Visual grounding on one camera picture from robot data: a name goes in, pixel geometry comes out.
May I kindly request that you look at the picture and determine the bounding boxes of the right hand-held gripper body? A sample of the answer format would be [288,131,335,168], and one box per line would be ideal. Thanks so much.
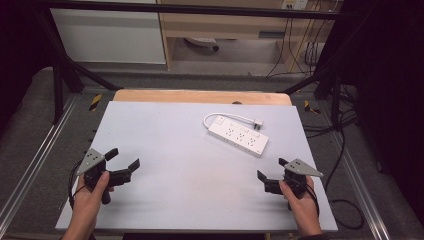
[265,158,325,200]

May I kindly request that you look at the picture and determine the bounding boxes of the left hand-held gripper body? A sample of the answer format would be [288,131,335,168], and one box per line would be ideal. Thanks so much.
[76,148,133,206]

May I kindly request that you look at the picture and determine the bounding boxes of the person's right hand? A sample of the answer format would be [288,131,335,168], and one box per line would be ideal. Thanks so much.
[279,175,322,236]

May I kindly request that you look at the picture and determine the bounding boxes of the person's left hand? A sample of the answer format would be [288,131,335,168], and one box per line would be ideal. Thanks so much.
[71,171,115,232]

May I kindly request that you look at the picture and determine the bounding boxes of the white power strip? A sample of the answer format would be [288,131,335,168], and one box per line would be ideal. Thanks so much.
[207,115,270,159]

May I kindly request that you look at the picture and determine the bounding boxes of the light wooden table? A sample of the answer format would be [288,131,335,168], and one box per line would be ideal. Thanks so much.
[112,88,293,107]

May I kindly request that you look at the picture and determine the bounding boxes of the white cabinet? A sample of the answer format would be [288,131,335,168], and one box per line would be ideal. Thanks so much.
[49,0,167,65]

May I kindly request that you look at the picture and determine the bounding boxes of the black curtain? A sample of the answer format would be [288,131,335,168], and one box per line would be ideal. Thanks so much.
[0,0,64,134]
[328,0,424,228]

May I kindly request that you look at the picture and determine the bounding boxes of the white chair base with caster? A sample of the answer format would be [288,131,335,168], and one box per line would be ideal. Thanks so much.
[184,36,221,52]

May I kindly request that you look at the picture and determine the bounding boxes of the light wooden shelf unit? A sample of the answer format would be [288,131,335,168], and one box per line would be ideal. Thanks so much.
[155,0,336,72]

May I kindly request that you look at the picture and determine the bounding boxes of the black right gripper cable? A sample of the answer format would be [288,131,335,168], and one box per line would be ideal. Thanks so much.
[305,182,321,218]

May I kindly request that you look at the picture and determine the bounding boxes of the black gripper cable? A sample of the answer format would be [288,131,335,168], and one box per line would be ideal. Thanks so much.
[305,182,321,218]
[67,160,88,210]

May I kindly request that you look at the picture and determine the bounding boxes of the black floor cable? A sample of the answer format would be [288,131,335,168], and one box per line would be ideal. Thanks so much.
[302,84,365,231]

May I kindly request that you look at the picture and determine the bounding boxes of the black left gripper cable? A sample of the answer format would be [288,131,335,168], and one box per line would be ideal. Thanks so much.
[67,160,88,210]

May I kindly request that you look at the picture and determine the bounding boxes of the aluminium floor rail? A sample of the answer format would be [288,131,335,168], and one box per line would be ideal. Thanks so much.
[328,131,392,240]
[0,94,80,228]

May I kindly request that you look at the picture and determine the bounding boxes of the white power strip cable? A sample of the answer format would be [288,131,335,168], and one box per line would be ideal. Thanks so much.
[202,112,258,130]

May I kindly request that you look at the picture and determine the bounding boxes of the black hanging cables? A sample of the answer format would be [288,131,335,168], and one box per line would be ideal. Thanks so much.
[265,16,329,78]

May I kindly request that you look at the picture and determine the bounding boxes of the white wall socket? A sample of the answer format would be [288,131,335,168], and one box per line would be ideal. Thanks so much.
[281,0,310,11]

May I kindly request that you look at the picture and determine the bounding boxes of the black metal frame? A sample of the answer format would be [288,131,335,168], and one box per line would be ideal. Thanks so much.
[34,0,344,126]

